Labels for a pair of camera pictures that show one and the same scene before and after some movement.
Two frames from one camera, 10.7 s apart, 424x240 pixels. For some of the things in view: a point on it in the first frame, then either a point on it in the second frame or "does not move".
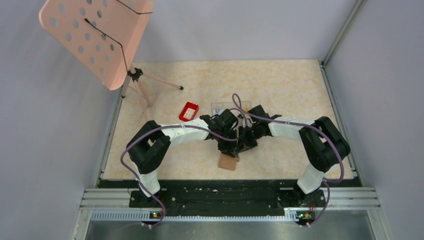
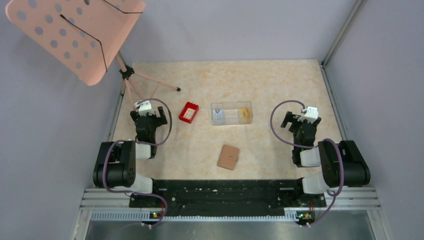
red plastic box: x=189 y=112 does not move
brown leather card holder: x=227 y=162 does not move
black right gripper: x=244 y=143 to x=290 y=117
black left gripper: x=230 y=149 to x=159 y=120
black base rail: x=207 y=196 does not move
